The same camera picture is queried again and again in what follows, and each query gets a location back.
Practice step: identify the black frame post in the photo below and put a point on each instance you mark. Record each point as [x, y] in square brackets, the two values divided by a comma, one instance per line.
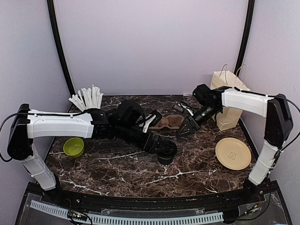
[58, 44]
[245, 36]

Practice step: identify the brown cardboard cup carrier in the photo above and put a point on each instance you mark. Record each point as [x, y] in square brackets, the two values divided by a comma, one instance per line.
[172, 122]

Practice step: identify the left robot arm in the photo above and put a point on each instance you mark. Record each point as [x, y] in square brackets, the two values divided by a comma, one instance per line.
[122, 123]

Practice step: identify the beige paper bag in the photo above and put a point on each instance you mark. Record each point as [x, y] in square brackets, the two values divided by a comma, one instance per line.
[229, 117]

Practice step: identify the white cable duct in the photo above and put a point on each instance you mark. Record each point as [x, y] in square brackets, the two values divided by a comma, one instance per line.
[128, 217]

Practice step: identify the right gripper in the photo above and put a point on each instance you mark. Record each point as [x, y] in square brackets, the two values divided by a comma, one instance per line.
[192, 125]

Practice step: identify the black coffee cup lid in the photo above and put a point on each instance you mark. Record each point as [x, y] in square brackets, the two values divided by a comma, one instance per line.
[166, 148]

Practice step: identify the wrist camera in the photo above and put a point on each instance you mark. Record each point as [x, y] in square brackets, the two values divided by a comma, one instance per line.
[151, 121]
[184, 108]

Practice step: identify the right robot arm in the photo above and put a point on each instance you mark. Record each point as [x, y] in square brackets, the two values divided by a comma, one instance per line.
[275, 109]

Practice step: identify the white cup of straws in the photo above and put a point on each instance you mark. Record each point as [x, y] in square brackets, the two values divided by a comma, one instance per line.
[90, 98]

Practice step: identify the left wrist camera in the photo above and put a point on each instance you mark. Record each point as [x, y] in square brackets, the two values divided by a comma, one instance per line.
[151, 121]

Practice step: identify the green bowl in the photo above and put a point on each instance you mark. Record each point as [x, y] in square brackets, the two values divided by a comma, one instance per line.
[74, 147]

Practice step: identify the beige plate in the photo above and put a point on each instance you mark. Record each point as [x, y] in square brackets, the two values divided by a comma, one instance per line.
[233, 154]

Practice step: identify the left black frame post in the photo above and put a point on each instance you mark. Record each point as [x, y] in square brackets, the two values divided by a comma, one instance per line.
[58, 44]

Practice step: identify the black front rail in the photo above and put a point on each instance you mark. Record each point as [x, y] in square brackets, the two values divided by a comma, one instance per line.
[226, 200]

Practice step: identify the right black frame post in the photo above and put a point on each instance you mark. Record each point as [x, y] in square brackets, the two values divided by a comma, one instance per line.
[245, 36]

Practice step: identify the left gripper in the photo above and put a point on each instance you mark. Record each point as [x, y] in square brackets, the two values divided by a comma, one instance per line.
[150, 147]

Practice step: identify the black paper coffee cup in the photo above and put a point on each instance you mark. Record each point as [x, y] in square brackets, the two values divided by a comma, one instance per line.
[165, 159]

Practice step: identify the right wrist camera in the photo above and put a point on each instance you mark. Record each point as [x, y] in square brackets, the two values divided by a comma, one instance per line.
[184, 108]

